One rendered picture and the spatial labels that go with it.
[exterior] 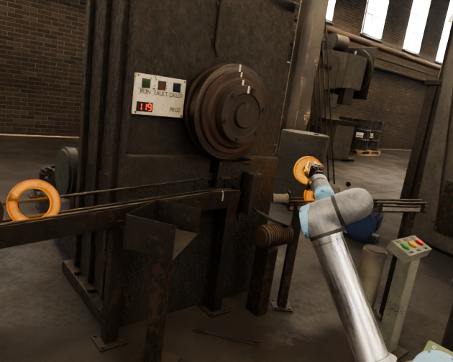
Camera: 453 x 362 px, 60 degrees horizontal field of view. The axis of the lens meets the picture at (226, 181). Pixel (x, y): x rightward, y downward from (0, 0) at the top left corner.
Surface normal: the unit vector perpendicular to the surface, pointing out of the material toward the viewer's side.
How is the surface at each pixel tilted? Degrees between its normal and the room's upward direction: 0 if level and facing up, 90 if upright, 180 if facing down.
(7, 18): 90
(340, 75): 90
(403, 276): 90
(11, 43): 90
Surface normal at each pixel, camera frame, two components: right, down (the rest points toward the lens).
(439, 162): -0.90, -0.03
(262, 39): 0.61, 0.25
